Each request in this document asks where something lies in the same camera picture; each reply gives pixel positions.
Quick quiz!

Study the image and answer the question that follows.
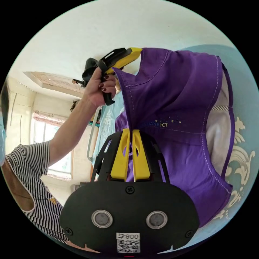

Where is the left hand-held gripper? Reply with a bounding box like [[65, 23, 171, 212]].
[[81, 47, 143, 106]]

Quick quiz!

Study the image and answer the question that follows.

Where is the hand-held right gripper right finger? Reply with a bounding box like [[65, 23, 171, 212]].
[[132, 129, 151, 182]]

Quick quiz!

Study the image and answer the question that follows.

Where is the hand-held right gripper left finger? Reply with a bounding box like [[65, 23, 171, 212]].
[[110, 128, 130, 180]]

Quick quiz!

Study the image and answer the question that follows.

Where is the purple vest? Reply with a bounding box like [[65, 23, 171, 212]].
[[112, 47, 236, 229]]

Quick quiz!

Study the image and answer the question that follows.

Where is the person's left forearm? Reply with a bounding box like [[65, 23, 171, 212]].
[[57, 96, 101, 147]]

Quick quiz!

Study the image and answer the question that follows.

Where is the person's left hand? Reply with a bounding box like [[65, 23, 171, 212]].
[[84, 67, 117, 108]]

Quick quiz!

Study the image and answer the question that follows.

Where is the window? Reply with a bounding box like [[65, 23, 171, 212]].
[[30, 119, 74, 181]]

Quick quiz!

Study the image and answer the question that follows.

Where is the pink patterned curtain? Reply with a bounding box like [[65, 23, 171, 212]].
[[32, 110, 67, 127]]

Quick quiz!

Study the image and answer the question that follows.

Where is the person's body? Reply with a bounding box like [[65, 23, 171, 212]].
[[0, 80, 70, 244]]

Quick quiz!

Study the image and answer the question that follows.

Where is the bed with light blue quilt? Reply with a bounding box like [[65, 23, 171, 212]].
[[94, 44, 257, 246]]

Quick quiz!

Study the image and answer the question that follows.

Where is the white metal rail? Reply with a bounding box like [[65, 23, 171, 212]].
[[86, 106, 103, 163]]

